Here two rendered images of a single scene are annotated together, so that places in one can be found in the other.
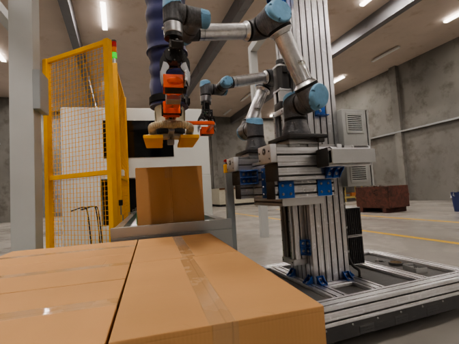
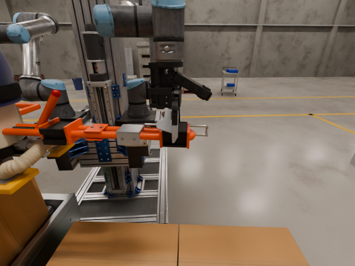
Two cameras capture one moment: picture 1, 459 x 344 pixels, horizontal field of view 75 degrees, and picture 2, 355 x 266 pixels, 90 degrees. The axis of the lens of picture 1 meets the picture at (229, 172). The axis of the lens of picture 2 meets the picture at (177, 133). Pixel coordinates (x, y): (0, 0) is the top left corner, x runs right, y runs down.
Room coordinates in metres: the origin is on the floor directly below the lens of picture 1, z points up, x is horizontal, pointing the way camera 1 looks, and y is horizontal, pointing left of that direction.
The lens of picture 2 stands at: (0.99, 0.65, 1.42)
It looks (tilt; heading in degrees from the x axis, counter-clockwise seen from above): 24 degrees down; 287
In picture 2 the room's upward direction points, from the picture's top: straight up
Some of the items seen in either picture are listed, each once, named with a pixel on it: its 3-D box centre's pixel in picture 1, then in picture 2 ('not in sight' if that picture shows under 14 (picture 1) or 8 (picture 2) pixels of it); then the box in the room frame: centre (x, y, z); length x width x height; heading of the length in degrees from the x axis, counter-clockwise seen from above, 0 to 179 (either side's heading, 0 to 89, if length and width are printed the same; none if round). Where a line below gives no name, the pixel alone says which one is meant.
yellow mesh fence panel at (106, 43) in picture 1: (78, 168); not in sight; (2.58, 1.30, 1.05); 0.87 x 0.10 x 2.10; 67
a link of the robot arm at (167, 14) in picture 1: (173, 11); (168, 16); (1.15, 0.19, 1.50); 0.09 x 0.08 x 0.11; 116
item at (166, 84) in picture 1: (173, 84); (175, 134); (1.13, 0.20, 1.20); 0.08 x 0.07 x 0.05; 13
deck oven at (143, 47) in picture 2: not in sight; (155, 65); (4.30, -7.03, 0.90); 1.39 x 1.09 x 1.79; 19
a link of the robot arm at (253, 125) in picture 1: (254, 127); (54, 91); (2.04, -0.19, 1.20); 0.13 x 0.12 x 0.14; 21
